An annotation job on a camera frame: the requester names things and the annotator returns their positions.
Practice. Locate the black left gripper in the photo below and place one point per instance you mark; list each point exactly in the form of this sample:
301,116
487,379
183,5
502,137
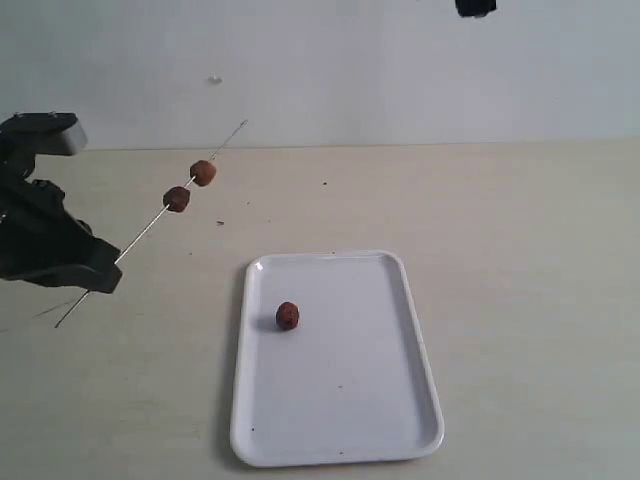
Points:
42,244

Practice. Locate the red ball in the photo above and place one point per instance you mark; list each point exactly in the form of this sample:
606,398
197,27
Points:
287,316
176,199
202,172

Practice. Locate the thin metal skewer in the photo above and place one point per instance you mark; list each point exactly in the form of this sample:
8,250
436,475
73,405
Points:
188,183

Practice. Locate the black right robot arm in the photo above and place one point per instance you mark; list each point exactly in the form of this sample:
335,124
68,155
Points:
475,8

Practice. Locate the white rectangular plastic tray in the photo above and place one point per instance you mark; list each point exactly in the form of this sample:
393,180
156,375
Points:
351,383

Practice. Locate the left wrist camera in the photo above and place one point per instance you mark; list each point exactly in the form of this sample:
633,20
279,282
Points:
26,135

